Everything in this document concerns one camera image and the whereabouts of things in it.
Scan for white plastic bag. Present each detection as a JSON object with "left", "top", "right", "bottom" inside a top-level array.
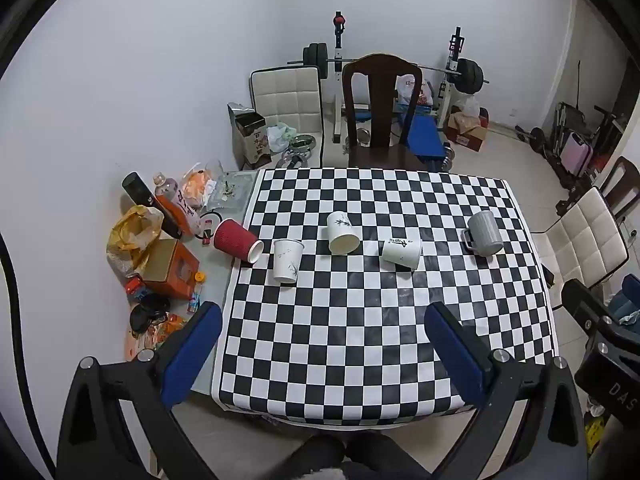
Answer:
[{"left": 456, "top": 94, "right": 482, "bottom": 120}]

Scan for clear bag of orange snacks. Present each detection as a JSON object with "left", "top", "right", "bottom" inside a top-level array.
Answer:
[{"left": 180, "top": 160, "right": 223, "bottom": 208}]

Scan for pink suitcase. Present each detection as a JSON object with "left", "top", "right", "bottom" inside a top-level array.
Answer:
[{"left": 562, "top": 132, "right": 594, "bottom": 178}]

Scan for orange carton box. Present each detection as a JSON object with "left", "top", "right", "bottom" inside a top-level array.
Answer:
[{"left": 142, "top": 238, "right": 200, "bottom": 298}]

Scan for red ribbed paper cup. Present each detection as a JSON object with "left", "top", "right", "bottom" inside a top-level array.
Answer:
[{"left": 214, "top": 218, "right": 264, "bottom": 264}]

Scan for black cable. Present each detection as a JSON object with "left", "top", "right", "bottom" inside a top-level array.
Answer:
[{"left": 0, "top": 232, "right": 56, "bottom": 480}]

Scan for blue bench pad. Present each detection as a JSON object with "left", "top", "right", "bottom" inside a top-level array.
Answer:
[{"left": 400, "top": 110, "right": 446, "bottom": 158}]

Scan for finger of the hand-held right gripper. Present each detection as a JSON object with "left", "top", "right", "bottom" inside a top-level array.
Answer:
[{"left": 561, "top": 279, "right": 621, "bottom": 333}]

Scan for plastic bottle with red label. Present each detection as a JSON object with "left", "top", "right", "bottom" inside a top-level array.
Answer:
[{"left": 153, "top": 173, "right": 194, "bottom": 233}]

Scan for white paper cup leaf print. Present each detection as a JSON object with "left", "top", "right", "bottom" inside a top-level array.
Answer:
[
  {"left": 327, "top": 211, "right": 362, "bottom": 255},
  {"left": 272, "top": 239, "right": 305, "bottom": 284}
]

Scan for white padded chair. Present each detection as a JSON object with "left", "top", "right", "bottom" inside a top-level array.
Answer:
[
  {"left": 250, "top": 66, "right": 325, "bottom": 168},
  {"left": 530, "top": 186, "right": 630, "bottom": 306}
]

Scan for brown cardboard box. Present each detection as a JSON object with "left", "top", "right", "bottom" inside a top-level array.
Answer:
[{"left": 444, "top": 110, "right": 490, "bottom": 153}]

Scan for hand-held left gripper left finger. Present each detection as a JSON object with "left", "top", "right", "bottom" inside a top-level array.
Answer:
[{"left": 57, "top": 302, "right": 223, "bottom": 480}]

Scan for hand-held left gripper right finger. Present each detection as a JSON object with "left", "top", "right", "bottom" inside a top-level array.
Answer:
[{"left": 425, "top": 302, "right": 588, "bottom": 480}]

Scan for pale green cloth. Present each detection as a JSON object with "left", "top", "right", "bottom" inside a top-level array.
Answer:
[{"left": 266, "top": 122, "right": 294, "bottom": 153}]

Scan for black thermos bottle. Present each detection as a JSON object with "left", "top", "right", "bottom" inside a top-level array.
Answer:
[{"left": 122, "top": 172, "right": 183, "bottom": 238}]

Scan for dark blue cloth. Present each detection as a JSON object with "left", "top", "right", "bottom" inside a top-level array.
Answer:
[{"left": 607, "top": 275, "right": 640, "bottom": 326}]

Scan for dark wooden chair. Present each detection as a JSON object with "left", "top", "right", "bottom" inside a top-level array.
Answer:
[
  {"left": 597, "top": 156, "right": 640, "bottom": 221},
  {"left": 341, "top": 54, "right": 426, "bottom": 171}
]

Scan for metal bowls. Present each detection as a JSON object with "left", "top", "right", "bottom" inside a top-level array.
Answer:
[{"left": 281, "top": 132, "right": 319, "bottom": 167}]

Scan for white weight bench rack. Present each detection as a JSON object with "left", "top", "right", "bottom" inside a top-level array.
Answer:
[{"left": 327, "top": 11, "right": 466, "bottom": 146}]

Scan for white cup with dark lettering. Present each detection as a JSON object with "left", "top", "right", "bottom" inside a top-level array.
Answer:
[{"left": 381, "top": 237, "right": 423, "bottom": 271}]

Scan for yellow plastic bag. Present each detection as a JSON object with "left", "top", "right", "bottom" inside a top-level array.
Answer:
[{"left": 106, "top": 205, "right": 165, "bottom": 273}]

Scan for printed plastic bag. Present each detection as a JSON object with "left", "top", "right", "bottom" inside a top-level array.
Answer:
[{"left": 396, "top": 74, "right": 434, "bottom": 107}]

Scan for grey mug with handle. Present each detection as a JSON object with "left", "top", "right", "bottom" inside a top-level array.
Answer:
[{"left": 460, "top": 210, "right": 505, "bottom": 257}]

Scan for tall printed gift box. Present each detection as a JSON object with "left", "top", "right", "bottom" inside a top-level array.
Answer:
[{"left": 227, "top": 102, "right": 269, "bottom": 171}]

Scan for black folded exercise equipment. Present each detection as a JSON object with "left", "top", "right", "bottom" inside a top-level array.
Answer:
[{"left": 547, "top": 100, "right": 627, "bottom": 188}]

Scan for black dumbbell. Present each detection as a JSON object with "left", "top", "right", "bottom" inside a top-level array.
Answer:
[{"left": 515, "top": 127, "right": 549, "bottom": 153}]

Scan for clear plastic bag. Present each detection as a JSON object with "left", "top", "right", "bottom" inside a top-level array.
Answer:
[{"left": 207, "top": 170, "right": 257, "bottom": 212}]

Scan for black white checkered tablecloth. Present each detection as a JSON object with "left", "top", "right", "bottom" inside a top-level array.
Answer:
[{"left": 210, "top": 167, "right": 560, "bottom": 418}]

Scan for barbell with black plates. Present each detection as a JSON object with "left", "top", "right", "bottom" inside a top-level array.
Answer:
[{"left": 287, "top": 42, "right": 491, "bottom": 96}]

